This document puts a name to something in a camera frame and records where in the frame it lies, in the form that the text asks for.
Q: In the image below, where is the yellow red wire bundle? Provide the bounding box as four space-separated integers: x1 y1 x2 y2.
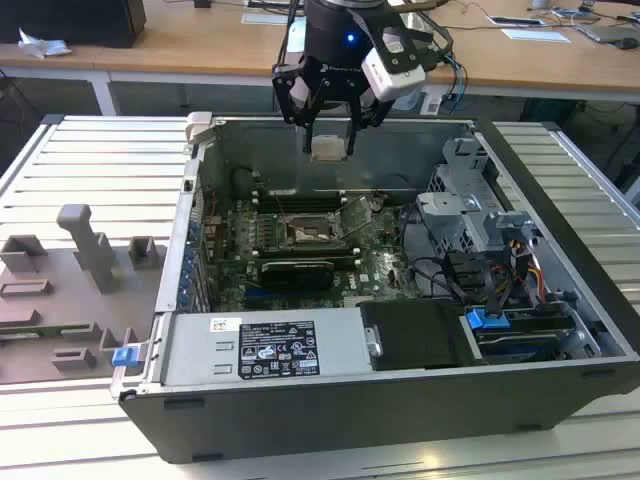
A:
504 238 545 301

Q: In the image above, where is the flat white blue device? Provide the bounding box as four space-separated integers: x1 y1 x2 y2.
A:
487 14 550 27

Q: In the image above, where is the white paper sheet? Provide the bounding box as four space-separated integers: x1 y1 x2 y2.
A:
501 27 573 45

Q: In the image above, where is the silver square CPU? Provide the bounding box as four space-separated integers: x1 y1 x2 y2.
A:
310 134 347 162

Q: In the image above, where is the grey laptop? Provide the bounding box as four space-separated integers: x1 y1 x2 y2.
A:
574 22 640 49

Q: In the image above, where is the silver power supply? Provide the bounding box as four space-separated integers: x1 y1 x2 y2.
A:
162 305 374 387

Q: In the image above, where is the metal socket cover frame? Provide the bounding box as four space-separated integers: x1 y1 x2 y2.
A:
333 197 375 239

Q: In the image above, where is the CPU socket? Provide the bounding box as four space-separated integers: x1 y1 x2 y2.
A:
282 212 349 251

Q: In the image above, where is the blue cable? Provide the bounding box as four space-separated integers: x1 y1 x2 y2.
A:
446 47 470 104

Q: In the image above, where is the black graphics card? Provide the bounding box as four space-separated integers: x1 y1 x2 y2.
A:
259 258 335 292

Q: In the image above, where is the blue case latch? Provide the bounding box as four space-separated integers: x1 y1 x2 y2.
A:
112 346 138 370

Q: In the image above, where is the black looped wire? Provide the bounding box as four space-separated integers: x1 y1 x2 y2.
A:
405 254 469 304

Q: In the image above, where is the green motherboard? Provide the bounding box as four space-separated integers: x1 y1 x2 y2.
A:
197 192 451 311

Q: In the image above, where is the grey metal disk bay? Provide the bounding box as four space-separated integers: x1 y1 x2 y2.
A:
413 135 544 261

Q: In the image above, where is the black RAM slot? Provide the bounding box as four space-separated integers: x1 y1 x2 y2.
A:
255 194 348 201
255 189 348 197
257 247 361 254
255 204 348 211
255 199 348 206
257 251 361 258
257 255 362 262
257 243 360 250

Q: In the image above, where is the black camera cable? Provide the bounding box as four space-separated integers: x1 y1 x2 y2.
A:
277 0 307 69

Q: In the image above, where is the black hard disk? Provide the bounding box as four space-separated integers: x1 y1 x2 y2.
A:
472 324 574 365

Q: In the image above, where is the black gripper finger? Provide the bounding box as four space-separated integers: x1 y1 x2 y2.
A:
271 58 325 153
346 91 397 156

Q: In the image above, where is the crumpled white paper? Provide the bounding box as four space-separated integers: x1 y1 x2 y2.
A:
17 27 71 55

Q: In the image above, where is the grey case handle latch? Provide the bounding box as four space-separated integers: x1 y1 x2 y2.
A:
183 110 217 147

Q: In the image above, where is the grey desk cable hatch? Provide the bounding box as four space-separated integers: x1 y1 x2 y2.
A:
241 13 307 26

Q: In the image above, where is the blue disk carrier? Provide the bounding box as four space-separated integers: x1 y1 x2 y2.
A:
463 307 510 331

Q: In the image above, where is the thin wire locking lever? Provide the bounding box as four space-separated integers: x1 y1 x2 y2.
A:
272 189 294 226

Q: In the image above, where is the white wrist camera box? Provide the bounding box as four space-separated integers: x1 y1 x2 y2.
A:
360 23 427 100

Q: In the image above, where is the black disk wire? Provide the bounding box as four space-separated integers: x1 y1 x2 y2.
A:
477 249 504 320

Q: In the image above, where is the green RAM stick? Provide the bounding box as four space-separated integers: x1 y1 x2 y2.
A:
0 326 67 338

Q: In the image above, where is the wooden desk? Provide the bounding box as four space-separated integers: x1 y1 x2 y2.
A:
0 0 640 116

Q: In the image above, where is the black plastic shroud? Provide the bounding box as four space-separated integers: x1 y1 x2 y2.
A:
358 298 479 372

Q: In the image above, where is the black box on desk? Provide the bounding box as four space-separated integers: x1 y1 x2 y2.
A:
0 0 147 50

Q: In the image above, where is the grey parts rack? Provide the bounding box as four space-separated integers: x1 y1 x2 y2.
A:
0 202 169 386

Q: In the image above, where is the black open PC case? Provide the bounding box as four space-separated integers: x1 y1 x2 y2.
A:
110 110 640 464

